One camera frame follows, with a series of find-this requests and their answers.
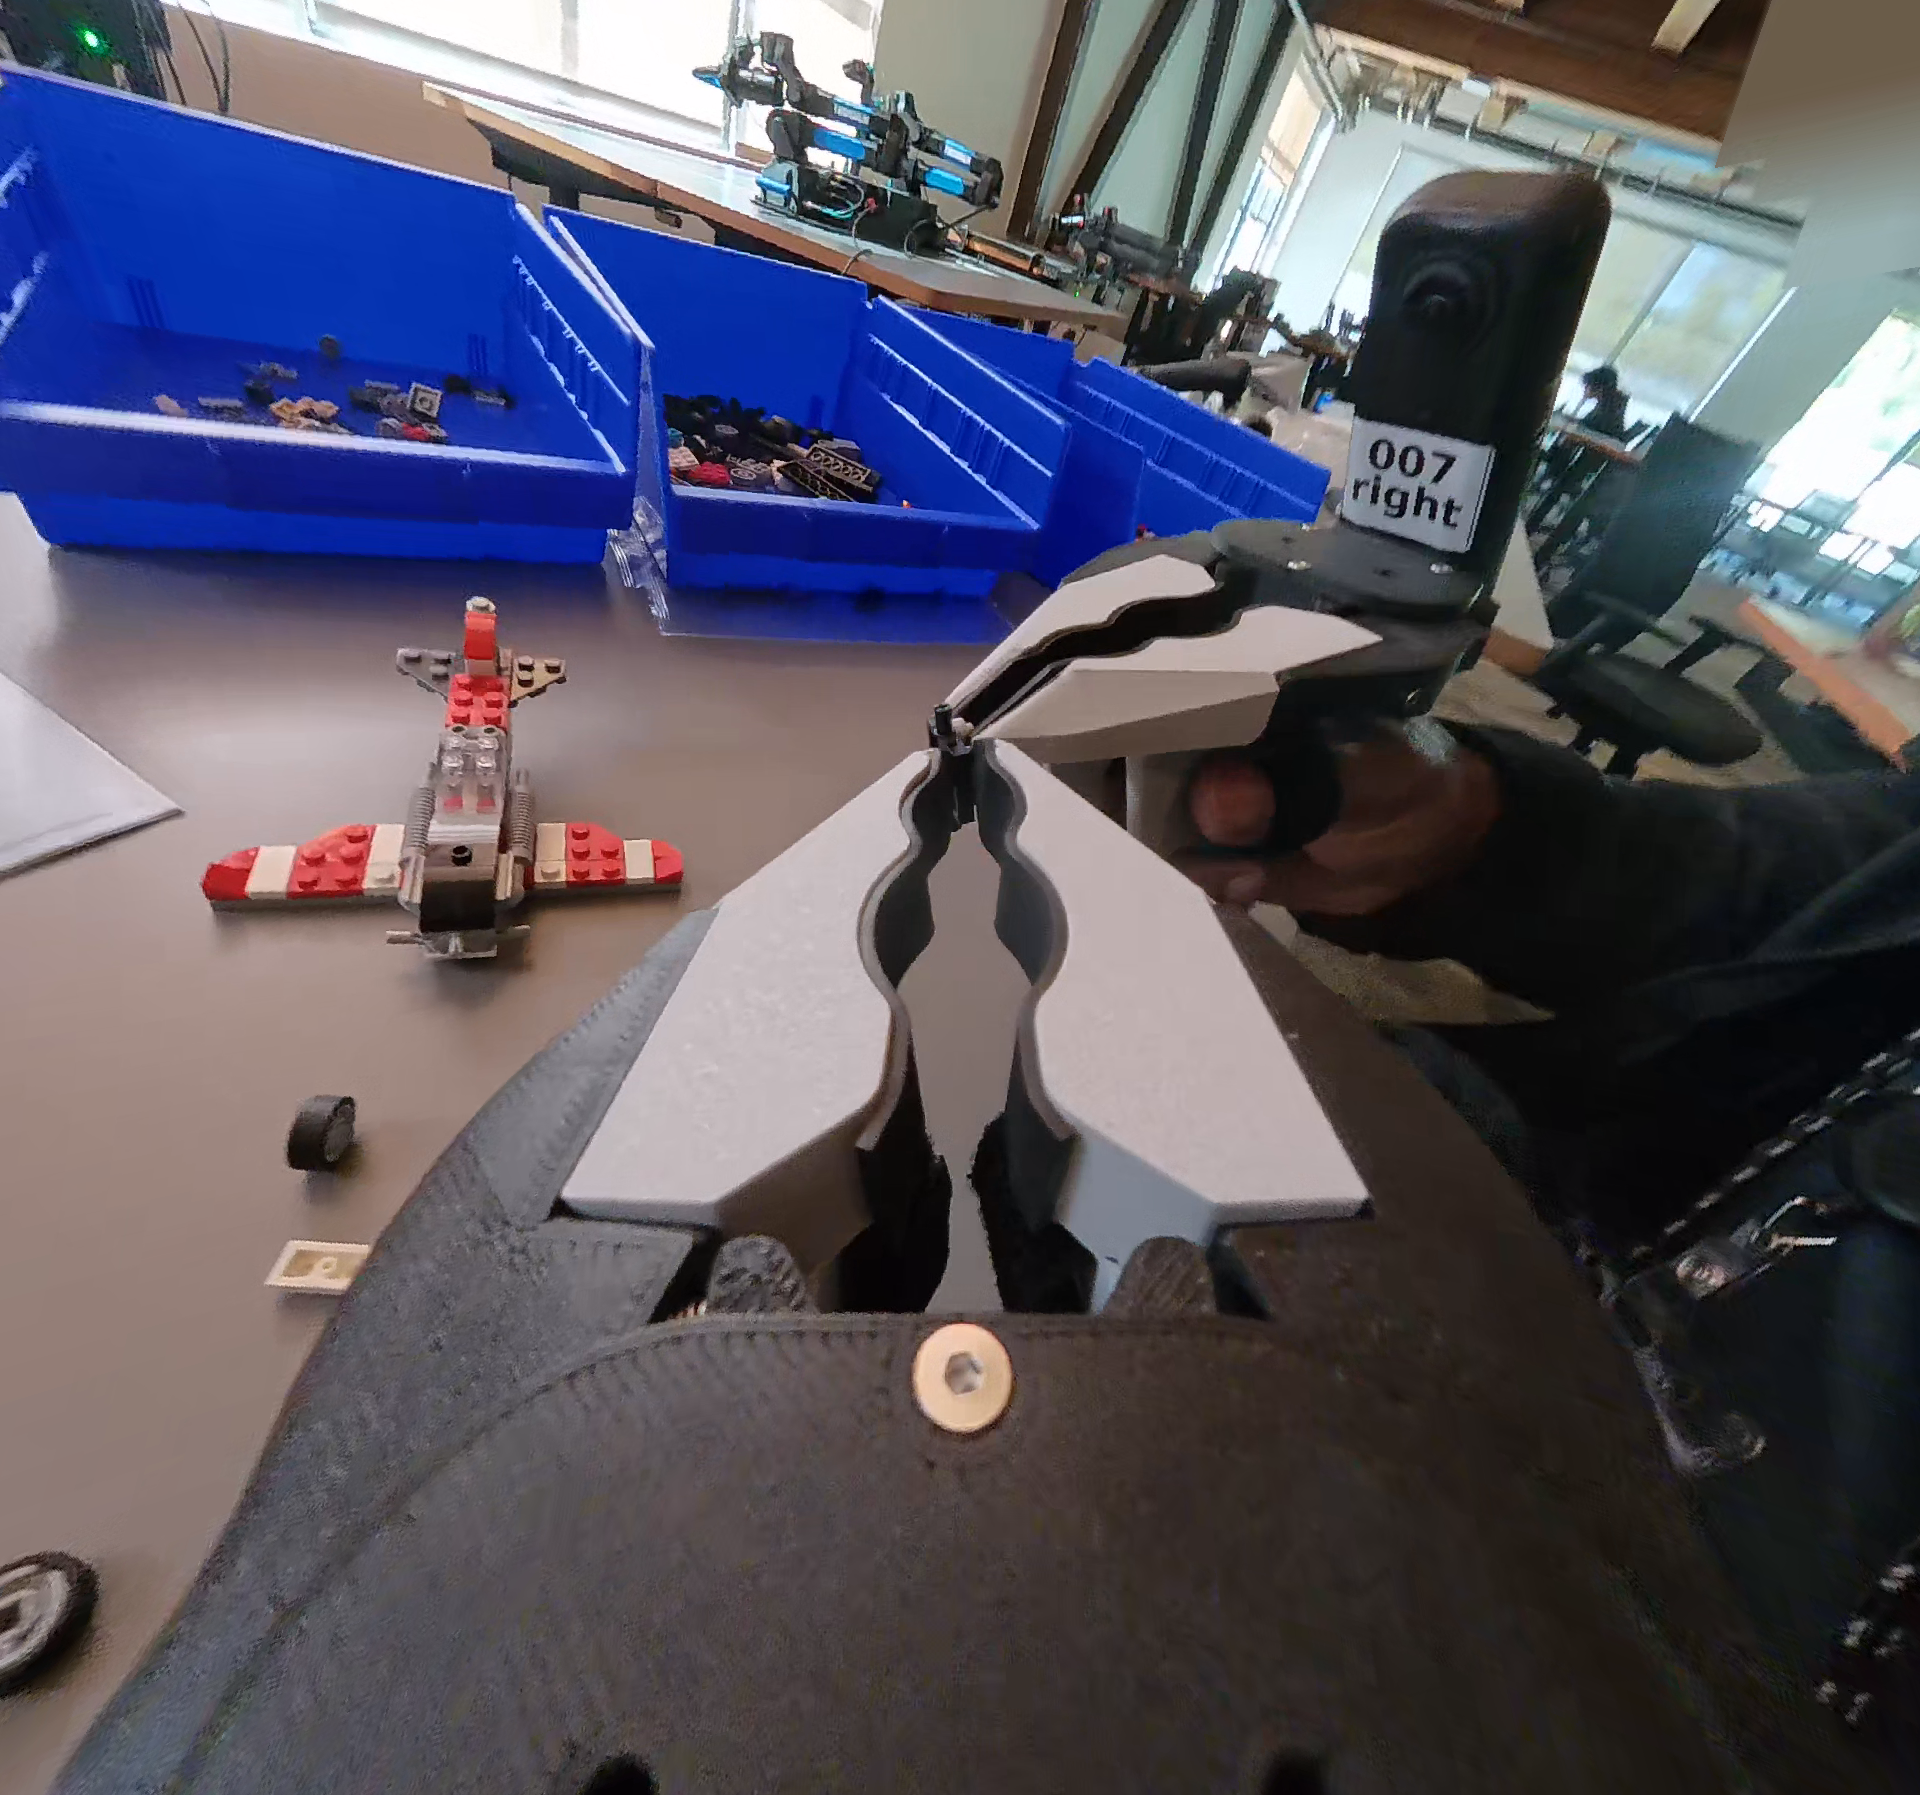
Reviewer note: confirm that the pile of dark brick pieces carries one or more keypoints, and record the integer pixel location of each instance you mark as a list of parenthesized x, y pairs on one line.
[(764, 453)]

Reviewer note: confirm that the clear plastic label holder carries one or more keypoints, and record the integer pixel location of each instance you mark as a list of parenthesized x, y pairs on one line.
[(639, 557)]

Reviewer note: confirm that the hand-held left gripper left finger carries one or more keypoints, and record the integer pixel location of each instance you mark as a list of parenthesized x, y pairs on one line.
[(751, 1046)]

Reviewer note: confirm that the wooden background table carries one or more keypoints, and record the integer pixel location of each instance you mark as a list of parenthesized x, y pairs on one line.
[(629, 169)]

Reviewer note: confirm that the large blue storage bin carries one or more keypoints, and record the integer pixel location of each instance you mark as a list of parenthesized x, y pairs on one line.
[(300, 491)]

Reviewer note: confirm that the empty blue storage bin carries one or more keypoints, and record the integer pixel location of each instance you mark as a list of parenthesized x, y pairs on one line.
[(1200, 459)]

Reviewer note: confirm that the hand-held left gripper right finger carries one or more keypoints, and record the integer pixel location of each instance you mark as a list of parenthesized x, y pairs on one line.
[(1185, 1046)]

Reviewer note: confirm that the background robot arms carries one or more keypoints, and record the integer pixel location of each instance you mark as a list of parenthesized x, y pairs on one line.
[(855, 137)]

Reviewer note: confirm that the white flat brick plate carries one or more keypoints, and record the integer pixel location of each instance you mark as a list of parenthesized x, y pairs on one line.
[(314, 1265)]

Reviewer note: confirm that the red white toy brick airplane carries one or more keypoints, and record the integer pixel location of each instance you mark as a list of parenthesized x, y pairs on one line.
[(450, 851)]

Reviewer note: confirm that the person's right forearm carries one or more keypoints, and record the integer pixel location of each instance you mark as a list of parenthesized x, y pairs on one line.
[(1651, 895)]

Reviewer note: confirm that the person's blue garment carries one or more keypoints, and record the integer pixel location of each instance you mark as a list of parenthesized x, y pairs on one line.
[(1771, 1495)]

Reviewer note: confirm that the small grey two-hole brick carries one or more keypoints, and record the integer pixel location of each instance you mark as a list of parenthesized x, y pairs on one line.
[(961, 776)]

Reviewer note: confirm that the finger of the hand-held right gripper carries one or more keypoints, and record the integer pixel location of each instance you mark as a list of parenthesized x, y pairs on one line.
[(1171, 700), (1081, 617)]

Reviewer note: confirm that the toy wheel with tyre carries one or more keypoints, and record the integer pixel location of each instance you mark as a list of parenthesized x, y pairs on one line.
[(37, 1624)]

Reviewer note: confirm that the black office chair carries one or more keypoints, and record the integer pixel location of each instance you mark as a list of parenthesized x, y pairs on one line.
[(1651, 580)]

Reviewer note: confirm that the grey paper sheet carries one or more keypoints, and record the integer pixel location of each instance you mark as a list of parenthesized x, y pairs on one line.
[(66, 776)]

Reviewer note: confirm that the scattered small brick pieces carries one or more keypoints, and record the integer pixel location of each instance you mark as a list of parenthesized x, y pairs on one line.
[(330, 400)]

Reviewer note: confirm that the black toy tyre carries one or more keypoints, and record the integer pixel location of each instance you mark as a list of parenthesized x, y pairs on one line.
[(319, 1135)]

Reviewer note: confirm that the person's right hand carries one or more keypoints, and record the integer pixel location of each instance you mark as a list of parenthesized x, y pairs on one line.
[(1395, 821)]

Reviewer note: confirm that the blue bin with dark pile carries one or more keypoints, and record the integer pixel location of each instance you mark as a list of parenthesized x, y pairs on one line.
[(840, 535)]

